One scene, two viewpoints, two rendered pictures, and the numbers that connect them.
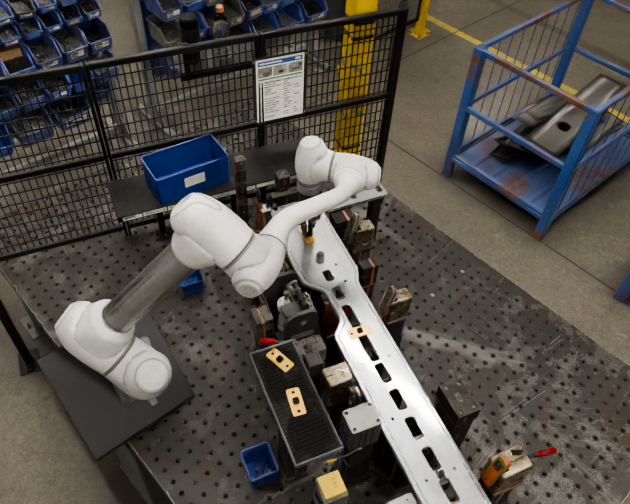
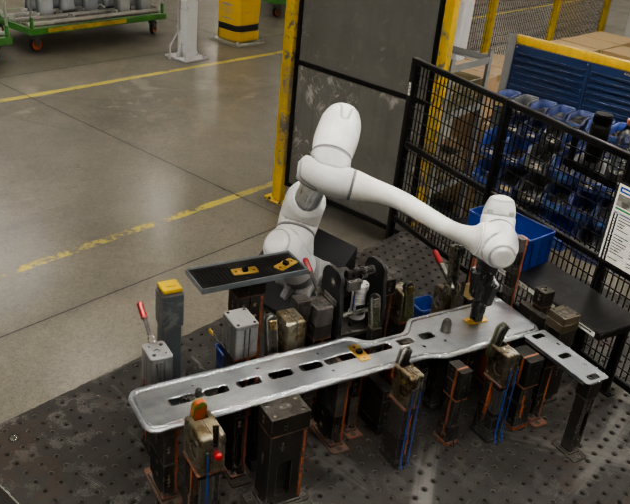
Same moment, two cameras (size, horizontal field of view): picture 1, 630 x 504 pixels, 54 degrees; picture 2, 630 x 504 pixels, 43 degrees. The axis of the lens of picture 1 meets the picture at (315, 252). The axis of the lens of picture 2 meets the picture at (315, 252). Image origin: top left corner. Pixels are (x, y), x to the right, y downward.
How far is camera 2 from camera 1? 2.33 m
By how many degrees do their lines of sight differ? 65
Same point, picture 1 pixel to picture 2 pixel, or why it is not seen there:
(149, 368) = (279, 235)
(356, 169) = (485, 227)
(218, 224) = (329, 120)
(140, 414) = (274, 296)
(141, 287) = not seen: hidden behind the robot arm
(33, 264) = (409, 244)
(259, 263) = (316, 159)
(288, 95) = not seen: outside the picture
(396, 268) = (527, 473)
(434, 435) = (241, 394)
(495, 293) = not seen: outside the picture
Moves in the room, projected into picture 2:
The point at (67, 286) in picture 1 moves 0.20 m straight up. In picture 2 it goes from (394, 261) to (400, 222)
